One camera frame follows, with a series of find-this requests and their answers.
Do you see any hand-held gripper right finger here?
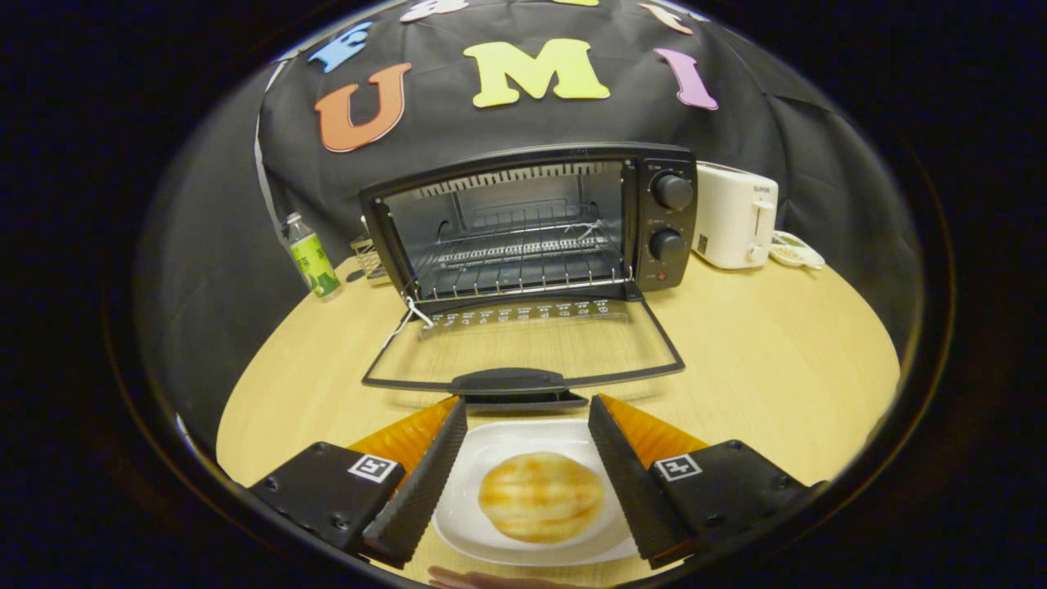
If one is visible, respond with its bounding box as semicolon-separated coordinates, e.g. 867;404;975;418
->
587;393;823;571

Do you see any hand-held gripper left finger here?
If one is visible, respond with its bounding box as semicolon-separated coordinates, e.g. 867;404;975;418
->
248;396;469;569

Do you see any white square plate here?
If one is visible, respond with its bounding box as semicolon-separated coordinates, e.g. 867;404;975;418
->
432;419;640;568

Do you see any golden bread bun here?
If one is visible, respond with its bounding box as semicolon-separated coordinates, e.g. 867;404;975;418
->
479;452;606;544

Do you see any black toaster oven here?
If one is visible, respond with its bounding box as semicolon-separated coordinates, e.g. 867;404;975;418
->
358;143;700;411

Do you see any white pop-up toaster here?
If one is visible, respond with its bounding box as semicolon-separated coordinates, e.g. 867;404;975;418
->
694;161;780;271

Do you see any green label plastic bottle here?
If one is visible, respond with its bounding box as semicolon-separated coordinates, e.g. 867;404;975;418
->
282;213;343;299

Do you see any small white snack dish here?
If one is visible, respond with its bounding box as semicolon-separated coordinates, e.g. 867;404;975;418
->
769;231;827;272

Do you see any black backdrop cloth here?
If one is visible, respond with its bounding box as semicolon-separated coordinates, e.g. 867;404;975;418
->
135;0;925;426

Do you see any small wire basket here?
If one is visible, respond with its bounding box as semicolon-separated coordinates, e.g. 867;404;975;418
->
352;236;390;284

